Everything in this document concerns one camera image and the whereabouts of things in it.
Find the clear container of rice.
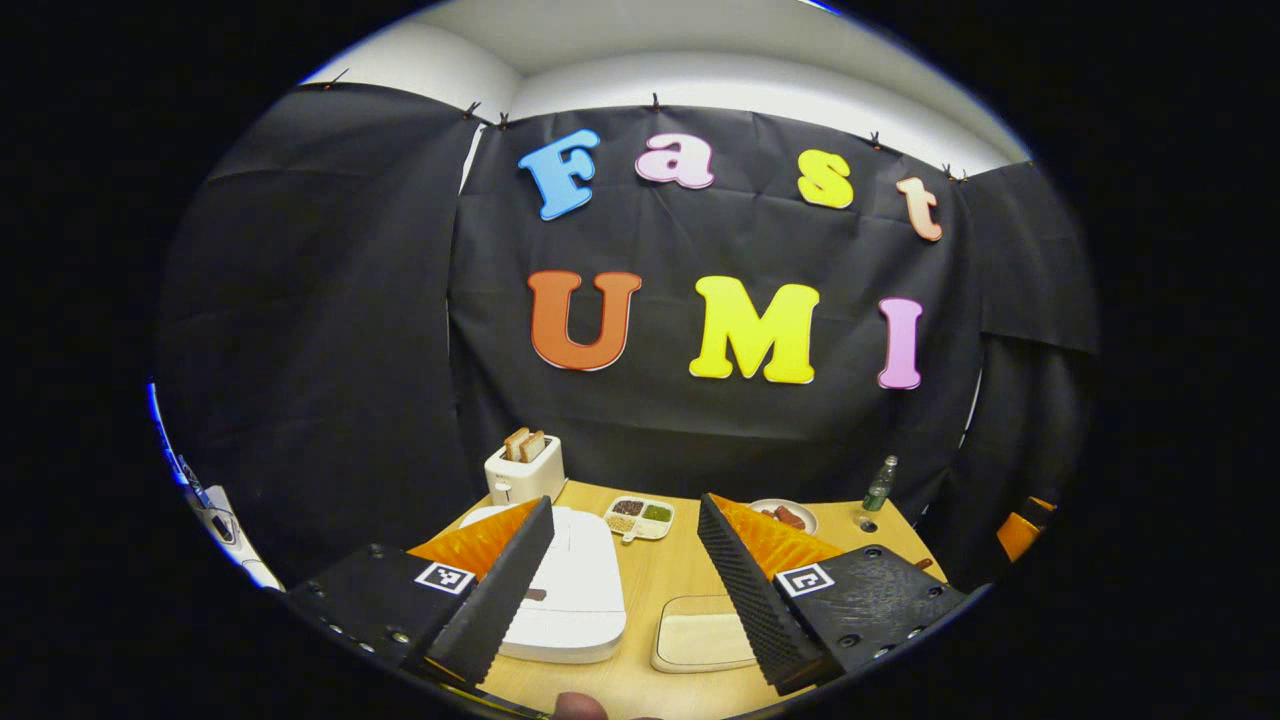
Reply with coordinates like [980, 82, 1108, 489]
[651, 594, 762, 674]

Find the white toaster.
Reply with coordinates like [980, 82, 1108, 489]
[484, 437, 567, 507]

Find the white rice cooker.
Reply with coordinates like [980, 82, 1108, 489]
[459, 504, 629, 665]

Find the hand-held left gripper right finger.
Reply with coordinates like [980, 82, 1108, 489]
[697, 493, 973, 696]

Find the black backdrop cloth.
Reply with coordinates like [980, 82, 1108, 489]
[155, 82, 1101, 591]

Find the white divided condiment dish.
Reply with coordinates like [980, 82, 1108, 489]
[602, 495, 677, 544]

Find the green plastic bottle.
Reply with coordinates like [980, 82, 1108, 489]
[862, 455, 900, 514]

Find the white round plate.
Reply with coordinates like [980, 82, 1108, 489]
[747, 498, 820, 537]

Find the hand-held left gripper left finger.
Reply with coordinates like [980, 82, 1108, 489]
[283, 496, 555, 693]

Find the white side table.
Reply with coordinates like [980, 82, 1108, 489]
[185, 484, 282, 592]

